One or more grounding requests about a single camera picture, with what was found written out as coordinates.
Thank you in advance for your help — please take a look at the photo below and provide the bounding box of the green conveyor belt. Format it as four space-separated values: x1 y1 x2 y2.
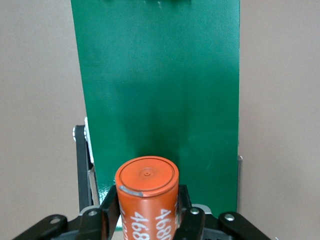
70 0 244 219

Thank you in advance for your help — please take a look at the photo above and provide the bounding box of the orange cylindrical battery cell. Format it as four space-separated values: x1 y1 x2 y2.
114 155 181 240

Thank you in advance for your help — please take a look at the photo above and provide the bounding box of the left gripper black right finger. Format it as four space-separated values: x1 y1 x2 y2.
173 184 206 240

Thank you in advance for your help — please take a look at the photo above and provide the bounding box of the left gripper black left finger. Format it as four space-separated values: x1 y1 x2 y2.
76 186 121 240

